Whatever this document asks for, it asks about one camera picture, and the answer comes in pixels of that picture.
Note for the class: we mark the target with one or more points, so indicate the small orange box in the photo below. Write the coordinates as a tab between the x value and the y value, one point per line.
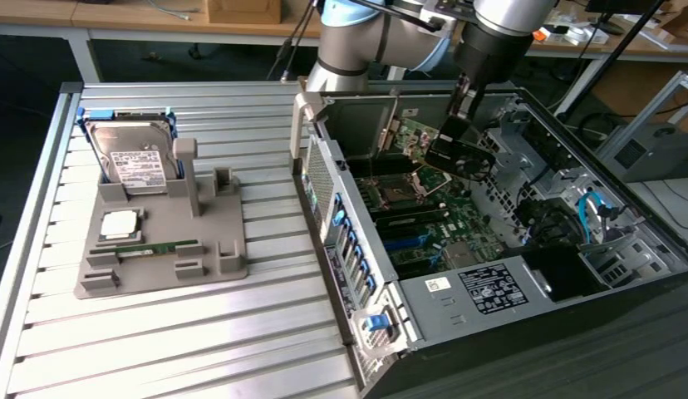
541	36

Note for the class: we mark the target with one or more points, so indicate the long wooden desk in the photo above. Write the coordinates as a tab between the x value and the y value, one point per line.
44	16

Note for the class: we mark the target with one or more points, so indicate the metal socket cover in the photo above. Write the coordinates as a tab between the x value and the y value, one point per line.
417	183

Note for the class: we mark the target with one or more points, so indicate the graphics card with metal bracket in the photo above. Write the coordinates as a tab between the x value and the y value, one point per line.
459	154

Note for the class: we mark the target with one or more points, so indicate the cluttered wooden desk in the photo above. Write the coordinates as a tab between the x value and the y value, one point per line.
644	50

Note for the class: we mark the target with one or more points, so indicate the metal disk bay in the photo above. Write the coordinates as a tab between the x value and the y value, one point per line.
626	257

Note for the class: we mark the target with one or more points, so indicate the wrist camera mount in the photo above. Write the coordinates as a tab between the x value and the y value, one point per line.
435	18

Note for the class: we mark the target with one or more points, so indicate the black monitor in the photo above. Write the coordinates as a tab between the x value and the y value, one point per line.
621	4

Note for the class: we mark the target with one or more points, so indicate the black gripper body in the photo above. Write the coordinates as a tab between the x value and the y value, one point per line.
490	54

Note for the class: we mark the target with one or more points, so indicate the CPU socket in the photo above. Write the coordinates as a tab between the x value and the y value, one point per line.
397	193

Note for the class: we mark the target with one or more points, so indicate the white tape roll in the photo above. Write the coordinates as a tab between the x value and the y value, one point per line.
585	36

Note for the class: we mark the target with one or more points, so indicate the aluminium profile frame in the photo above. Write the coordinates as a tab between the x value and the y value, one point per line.
653	104

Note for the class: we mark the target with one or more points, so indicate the black slanted pole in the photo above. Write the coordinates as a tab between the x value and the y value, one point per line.
609	58

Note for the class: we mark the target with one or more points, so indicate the silver CPU chip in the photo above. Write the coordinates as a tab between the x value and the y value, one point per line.
119	224

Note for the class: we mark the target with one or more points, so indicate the blue expansion slot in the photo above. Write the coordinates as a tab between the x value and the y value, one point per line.
402	243

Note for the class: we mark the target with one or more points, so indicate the perforated metal drive cage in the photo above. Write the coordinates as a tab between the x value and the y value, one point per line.
515	174

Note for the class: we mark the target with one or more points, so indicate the hard disk with blue bracket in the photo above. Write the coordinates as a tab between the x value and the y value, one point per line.
132	149

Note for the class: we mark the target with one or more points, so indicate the grey parts rack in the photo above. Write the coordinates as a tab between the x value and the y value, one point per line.
155	270

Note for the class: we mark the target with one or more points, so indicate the grey computer tower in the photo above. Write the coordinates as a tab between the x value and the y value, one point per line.
654	154

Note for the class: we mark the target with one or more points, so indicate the grey power supply unit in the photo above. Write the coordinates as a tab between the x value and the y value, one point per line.
433	307

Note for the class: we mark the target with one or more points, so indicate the blue case latch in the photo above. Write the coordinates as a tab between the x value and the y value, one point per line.
375	323

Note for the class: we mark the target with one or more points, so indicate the green RAM stick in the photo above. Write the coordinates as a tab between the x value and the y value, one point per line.
413	220
150	249

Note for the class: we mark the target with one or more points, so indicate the open black PC case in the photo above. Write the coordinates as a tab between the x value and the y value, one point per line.
598	353

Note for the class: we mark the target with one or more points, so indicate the green motherboard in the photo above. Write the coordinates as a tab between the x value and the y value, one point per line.
466	224

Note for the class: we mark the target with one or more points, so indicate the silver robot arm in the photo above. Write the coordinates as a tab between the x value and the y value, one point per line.
349	41

